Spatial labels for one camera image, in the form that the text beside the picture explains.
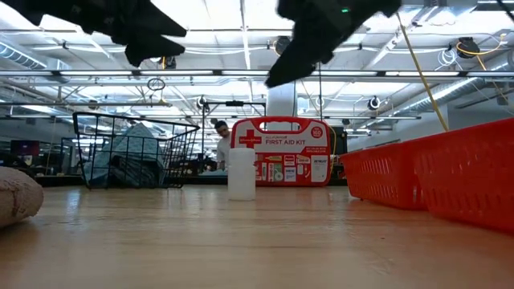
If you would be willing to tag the dark background monitor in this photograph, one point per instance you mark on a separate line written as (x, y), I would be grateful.
(25, 147)

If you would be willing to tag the grey-blue cloth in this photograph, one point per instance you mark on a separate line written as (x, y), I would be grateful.
(136, 148)

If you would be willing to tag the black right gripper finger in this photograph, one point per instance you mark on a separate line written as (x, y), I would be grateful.
(301, 52)

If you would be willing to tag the person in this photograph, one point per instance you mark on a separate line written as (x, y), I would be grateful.
(223, 144)

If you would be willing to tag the large red plastic basket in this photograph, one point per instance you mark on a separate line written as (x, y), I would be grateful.
(470, 180)

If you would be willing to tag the red first aid kit case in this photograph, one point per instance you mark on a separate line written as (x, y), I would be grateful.
(289, 144)

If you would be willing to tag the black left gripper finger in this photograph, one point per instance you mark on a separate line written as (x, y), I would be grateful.
(148, 48)
(148, 22)

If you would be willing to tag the white plastic bottle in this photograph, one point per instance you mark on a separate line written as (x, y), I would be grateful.
(241, 172)

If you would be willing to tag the small black ceiling reel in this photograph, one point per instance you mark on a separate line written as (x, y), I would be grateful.
(201, 103)
(374, 103)

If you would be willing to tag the black table edge rail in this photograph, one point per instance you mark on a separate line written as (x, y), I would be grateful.
(209, 181)

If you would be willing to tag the long ceiling light strip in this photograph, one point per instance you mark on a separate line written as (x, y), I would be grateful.
(225, 73)

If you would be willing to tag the silver ventilation duct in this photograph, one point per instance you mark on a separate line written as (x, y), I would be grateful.
(454, 90)

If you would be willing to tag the white square column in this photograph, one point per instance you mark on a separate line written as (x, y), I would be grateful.
(281, 100)

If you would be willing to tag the black metal frame stand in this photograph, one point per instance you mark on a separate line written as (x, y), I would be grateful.
(235, 103)

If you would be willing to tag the small red plastic basket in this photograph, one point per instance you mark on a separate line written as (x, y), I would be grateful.
(381, 176)

